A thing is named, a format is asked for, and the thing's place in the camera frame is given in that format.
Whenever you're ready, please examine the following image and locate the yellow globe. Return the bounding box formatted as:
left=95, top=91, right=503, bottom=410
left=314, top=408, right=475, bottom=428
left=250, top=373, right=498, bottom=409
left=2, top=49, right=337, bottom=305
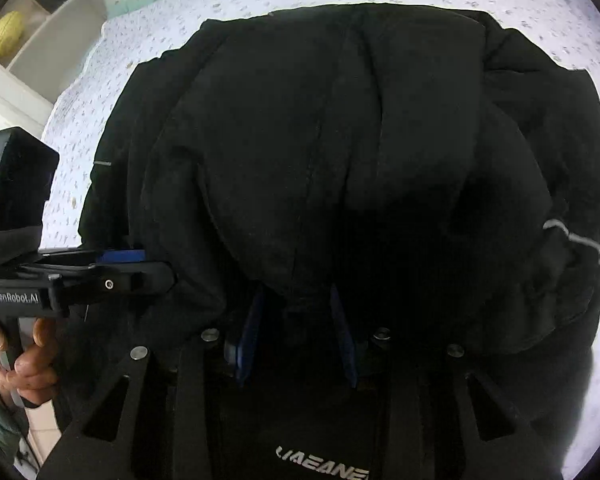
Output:
left=0, top=10, right=27, bottom=58

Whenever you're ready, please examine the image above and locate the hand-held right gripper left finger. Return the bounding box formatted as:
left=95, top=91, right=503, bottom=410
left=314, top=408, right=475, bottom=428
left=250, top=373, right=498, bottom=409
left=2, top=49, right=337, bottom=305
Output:
left=37, top=285, right=266, bottom=480

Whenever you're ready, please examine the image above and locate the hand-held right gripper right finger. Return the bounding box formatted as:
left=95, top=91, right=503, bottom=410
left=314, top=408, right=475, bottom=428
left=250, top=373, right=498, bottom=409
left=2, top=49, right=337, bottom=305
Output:
left=329, top=284, right=563, bottom=480

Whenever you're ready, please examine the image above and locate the black hooded jacket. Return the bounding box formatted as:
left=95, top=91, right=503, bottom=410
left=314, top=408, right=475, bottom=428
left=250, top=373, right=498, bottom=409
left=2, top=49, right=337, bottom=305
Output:
left=55, top=2, right=600, bottom=480

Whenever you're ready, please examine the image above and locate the white bookshelf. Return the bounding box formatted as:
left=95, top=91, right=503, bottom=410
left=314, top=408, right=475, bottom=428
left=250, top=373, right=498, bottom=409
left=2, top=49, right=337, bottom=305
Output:
left=0, top=0, right=108, bottom=131

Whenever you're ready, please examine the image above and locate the person's left hand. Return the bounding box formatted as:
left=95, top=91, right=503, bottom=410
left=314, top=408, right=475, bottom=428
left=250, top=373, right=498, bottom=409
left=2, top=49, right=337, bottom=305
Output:
left=0, top=316, right=60, bottom=409

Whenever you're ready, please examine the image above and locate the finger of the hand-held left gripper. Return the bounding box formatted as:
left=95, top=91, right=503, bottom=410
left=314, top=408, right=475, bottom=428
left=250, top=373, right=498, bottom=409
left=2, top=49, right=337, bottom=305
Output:
left=40, top=247, right=147, bottom=267
left=55, top=259, right=177, bottom=312

